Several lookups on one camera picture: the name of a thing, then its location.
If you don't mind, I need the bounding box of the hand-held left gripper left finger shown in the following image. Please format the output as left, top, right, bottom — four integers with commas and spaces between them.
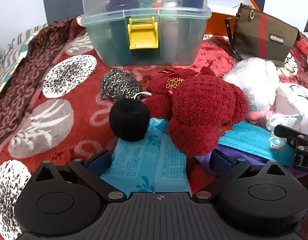
32, 150, 127, 203

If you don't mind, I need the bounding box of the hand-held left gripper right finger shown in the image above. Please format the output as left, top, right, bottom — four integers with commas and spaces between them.
192, 151, 286, 203

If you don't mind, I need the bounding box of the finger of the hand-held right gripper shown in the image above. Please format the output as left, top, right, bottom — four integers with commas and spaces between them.
273, 124, 308, 173

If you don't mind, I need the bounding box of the purple cloth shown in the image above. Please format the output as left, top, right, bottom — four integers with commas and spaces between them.
194, 147, 308, 178

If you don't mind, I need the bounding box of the teal face mask packet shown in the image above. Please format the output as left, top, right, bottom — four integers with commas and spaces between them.
217, 121, 295, 167

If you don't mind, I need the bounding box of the blue tissue pack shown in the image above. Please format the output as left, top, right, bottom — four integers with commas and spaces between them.
100, 119, 192, 193

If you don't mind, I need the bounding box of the black fuzzy scrunchie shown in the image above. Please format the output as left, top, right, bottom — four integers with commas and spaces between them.
109, 99, 151, 142

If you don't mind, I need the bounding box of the dark red plush bear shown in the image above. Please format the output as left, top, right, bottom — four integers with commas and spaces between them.
144, 67, 249, 155

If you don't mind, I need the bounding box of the white plush toy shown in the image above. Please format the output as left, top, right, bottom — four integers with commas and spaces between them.
222, 57, 281, 127

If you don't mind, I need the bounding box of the silver steel wool scrubber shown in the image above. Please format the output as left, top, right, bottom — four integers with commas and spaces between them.
99, 68, 152, 103

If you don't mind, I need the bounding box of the brown striped zip pouch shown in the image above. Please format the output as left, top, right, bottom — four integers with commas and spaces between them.
225, 2, 300, 68

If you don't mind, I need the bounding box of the orange cardboard box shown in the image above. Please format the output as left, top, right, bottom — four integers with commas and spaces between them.
204, 0, 259, 37

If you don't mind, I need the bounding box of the white plastic bag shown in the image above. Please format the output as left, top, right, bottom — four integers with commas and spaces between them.
266, 87, 308, 134

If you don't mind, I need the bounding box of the red printed blanket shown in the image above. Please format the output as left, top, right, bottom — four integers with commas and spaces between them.
0, 17, 308, 230

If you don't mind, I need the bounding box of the clear plastic storage box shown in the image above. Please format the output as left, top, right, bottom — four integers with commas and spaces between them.
79, 0, 212, 67

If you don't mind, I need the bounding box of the striped bedsheet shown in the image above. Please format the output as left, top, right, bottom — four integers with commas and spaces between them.
0, 24, 49, 100

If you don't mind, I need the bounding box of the grey fabric panel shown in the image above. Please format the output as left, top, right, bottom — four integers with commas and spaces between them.
42, 0, 87, 24

